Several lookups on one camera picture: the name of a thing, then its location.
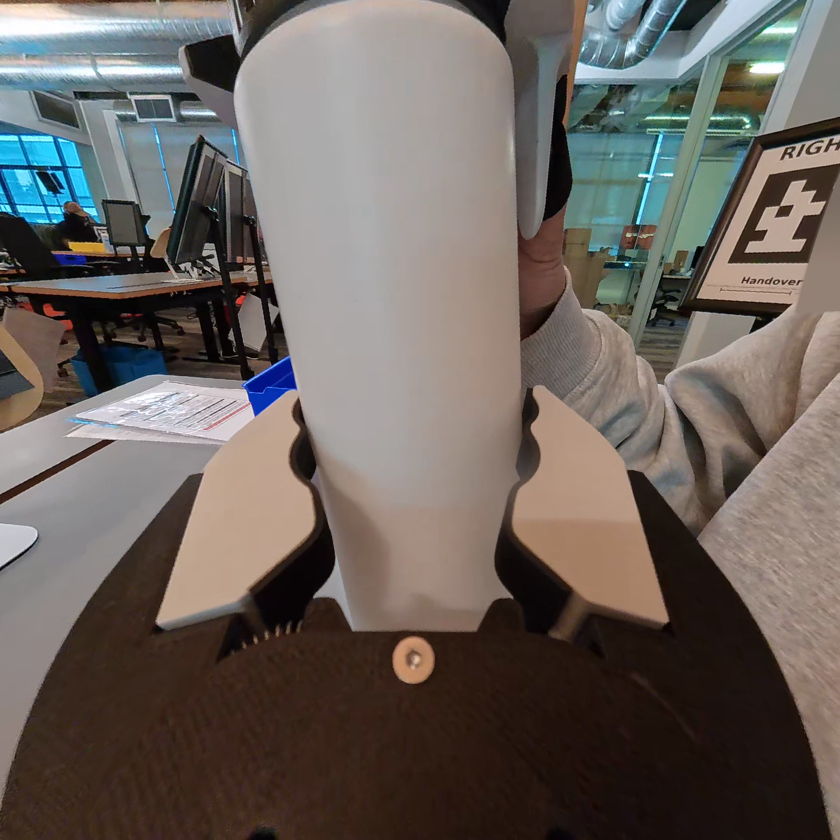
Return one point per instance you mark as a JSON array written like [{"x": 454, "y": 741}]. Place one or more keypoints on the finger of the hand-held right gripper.
[{"x": 213, "y": 72}]

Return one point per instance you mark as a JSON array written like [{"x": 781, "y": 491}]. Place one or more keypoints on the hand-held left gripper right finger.
[{"x": 590, "y": 525}]

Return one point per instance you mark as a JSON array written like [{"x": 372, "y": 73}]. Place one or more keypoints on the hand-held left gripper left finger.
[{"x": 243, "y": 512}]

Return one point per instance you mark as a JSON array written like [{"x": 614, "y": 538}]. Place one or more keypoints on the blue plastic bin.
[{"x": 269, "y": 387}]

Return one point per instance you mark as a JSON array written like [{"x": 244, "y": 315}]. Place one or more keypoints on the white bottle with black lid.
[{"x": 394, "y": 262}]

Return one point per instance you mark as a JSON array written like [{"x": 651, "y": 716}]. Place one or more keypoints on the person's right forearm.
[{"x": 623, "y": 407}]

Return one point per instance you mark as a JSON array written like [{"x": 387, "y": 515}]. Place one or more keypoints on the person's right hand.
[{"x": 541, "y": 275}]

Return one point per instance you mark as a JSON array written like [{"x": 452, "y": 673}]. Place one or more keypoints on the printed instruction sheet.
[{"x": 170, "y": 410}]

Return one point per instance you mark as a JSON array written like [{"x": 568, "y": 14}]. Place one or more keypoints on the black computer monitor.
[
  {"x": 239, "y": 210},
  {"x": 193, "y": 203}
]

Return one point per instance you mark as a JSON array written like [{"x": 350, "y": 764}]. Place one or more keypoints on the small black monitor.
[{"x": 124, "y": 223}]

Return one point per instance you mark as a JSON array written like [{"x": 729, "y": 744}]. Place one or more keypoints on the plain paper sheet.
[{"x": 85, "y": 430}]

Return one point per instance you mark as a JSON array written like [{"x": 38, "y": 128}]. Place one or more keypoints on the blue storage crate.
[{"x": 124, "y": 367}]

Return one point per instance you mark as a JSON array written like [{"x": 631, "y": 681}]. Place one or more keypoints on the person's grey hoodie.
[{"x": 787, "y": 590}]

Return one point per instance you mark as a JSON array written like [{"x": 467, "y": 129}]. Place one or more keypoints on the wooden chair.
[{"x": 26, "y": 394}]

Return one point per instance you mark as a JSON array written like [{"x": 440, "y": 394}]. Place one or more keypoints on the black framed marker sign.
[{"x": 787, "y": 216}]

